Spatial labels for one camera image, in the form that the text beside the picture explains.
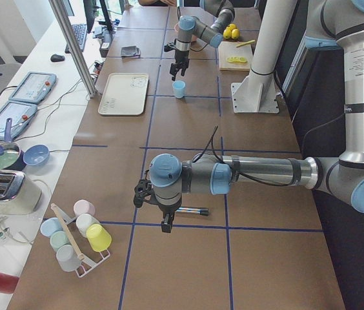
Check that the yellow plastic knife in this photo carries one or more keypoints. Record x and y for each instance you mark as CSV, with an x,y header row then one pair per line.
x,y
245,43

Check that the black computer mouse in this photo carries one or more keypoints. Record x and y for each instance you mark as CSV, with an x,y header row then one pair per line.
x,y
55,58

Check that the lemon slices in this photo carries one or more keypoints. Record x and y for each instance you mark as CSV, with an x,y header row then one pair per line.
x,y
236,59

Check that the wooden cutting board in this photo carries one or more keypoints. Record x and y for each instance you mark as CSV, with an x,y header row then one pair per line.
x,y
227,49

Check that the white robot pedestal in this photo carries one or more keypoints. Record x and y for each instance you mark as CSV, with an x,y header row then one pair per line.
x,y
256,93

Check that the aluminium frame post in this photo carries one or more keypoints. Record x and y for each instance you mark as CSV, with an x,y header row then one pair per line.
x,y
60,13

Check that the teach pendant near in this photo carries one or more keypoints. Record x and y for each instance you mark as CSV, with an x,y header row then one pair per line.
x,y
14,119

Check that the grey cup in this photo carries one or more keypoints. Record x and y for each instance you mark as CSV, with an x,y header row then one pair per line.
x,y
67,258

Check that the yellow lemon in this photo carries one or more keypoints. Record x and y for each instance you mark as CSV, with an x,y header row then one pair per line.
x,y
227,34
235,33
231,26

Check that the cream bear tray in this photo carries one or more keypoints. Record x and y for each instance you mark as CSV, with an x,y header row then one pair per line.
x,y
124,94

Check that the teach pendant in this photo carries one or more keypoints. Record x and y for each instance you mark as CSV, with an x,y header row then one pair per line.
x,y
14,119
34,88

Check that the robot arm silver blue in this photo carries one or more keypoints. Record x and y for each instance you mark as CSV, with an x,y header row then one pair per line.
x,y
330,25
190,26

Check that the white toaster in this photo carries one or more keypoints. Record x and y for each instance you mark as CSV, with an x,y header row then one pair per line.
x,y
19,195

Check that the grey folded cloth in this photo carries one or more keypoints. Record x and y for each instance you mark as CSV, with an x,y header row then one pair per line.
x,y
130,51

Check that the blue saucepan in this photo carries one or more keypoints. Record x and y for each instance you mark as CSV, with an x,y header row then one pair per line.
x,y
11,154

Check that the pink cup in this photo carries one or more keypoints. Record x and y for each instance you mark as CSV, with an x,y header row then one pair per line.
x,y
83,207

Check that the light blue plastic cup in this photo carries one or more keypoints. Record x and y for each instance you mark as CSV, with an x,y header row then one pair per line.
x,y
179,88

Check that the white cup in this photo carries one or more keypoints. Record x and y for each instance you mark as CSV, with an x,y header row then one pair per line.
x,y
84,221

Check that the light blue cup on rack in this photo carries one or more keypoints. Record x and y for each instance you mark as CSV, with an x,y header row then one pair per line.
x,y
50,226

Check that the mint green cup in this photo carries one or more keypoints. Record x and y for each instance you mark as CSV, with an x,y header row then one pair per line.
x,y
59,239

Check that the yellow cup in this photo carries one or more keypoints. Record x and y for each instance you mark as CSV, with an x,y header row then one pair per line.
x,y
98,237

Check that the white cup rack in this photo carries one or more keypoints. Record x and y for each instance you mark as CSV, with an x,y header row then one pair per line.
x,y
82,249

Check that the blue bowl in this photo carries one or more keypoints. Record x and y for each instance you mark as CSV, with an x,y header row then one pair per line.
x,y
36,155

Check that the teach pendant far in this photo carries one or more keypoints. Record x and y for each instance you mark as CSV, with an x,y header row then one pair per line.
x,y
34,88

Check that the pink bowl of ice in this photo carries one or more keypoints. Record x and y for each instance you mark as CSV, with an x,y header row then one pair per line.
x,y
193,38

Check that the steel muddler black tip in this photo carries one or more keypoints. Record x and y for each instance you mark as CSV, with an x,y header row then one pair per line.
x,y
201,212

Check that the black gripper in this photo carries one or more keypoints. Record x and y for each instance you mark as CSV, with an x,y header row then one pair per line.
x,y
180,57
168,210

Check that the black keyboard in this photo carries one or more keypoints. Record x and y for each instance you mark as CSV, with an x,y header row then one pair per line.
x,y
80,32

